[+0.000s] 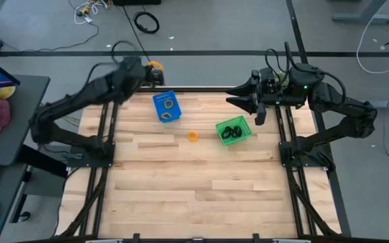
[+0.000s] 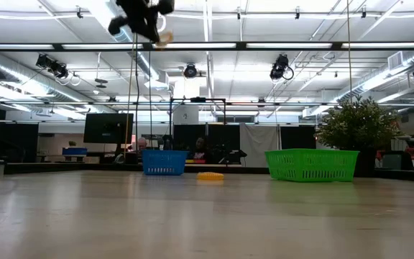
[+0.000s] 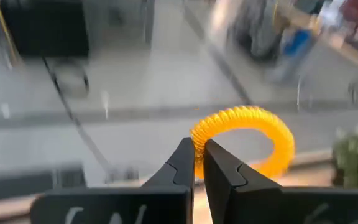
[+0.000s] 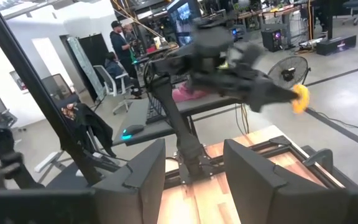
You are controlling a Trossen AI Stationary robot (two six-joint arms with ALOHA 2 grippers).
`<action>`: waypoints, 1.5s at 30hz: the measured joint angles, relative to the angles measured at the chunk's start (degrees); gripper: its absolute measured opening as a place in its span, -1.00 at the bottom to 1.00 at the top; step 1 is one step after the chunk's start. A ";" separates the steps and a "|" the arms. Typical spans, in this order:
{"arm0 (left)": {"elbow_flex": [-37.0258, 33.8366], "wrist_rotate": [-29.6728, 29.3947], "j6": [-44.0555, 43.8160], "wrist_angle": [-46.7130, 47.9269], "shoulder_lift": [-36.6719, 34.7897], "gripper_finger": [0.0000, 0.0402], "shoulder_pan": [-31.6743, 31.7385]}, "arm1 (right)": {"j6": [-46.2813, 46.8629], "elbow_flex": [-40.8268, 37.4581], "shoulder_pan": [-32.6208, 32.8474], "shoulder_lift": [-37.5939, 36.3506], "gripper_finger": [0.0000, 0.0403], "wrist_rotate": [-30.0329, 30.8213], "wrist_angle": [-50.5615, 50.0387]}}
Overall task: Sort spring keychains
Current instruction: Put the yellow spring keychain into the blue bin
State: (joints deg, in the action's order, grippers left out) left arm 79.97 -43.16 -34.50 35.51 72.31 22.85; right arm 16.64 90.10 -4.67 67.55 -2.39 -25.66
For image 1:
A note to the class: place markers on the desk foot with caster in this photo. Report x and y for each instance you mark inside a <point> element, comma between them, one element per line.
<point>20,202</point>

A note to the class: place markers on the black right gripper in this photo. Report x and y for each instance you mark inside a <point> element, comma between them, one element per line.
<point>268,91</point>

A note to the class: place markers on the green plastic basket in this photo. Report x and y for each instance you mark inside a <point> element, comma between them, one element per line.
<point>245,132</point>

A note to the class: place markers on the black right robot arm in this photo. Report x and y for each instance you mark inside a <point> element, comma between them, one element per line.
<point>350,111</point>

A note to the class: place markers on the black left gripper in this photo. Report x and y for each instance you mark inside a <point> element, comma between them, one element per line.
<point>147,77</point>

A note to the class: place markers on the grey table base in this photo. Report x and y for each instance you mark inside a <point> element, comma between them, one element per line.
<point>383,103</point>
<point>363,17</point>

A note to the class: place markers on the black floor box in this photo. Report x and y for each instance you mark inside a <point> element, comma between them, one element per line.
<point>137,2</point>

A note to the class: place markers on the blue plastic basket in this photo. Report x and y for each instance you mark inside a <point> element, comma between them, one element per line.
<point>157,101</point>

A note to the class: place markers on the dark grey desk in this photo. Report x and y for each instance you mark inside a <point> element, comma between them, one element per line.
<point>5,189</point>

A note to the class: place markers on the black aluminium table frame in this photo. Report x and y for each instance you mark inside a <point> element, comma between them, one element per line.
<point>198,88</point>

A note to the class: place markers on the black frame clamp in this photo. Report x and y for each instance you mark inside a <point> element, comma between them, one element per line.
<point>256,237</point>
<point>136,237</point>

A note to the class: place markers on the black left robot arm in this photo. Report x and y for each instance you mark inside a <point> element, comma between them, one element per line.
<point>73,98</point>

